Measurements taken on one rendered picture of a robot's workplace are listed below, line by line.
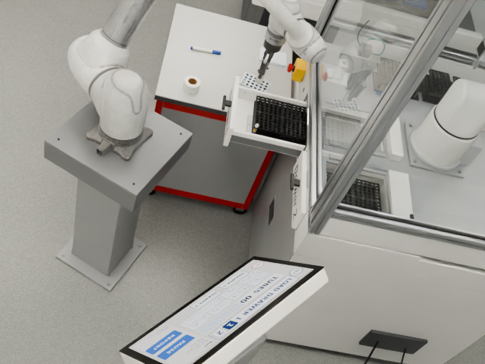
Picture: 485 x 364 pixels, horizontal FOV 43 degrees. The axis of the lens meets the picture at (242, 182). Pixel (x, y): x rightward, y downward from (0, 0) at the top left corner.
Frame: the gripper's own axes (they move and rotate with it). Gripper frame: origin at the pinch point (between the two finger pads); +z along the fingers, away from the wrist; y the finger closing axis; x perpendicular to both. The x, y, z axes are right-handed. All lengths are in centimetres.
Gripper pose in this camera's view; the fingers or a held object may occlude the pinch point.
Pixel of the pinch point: (260, 76)
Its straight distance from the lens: 267.6
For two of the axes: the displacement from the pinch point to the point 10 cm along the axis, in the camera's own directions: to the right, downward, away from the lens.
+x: 9.1, 4.1, -0.1
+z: -2.5, 5.8, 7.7
